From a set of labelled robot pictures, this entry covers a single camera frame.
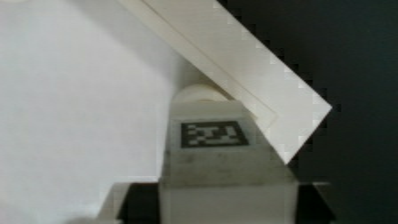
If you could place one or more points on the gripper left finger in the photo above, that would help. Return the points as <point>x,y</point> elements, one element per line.
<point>132,204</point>

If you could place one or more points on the white square tabletop part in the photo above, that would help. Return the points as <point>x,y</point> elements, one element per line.
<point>100,56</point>

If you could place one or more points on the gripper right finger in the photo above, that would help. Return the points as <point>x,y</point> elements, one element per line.
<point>315,212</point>

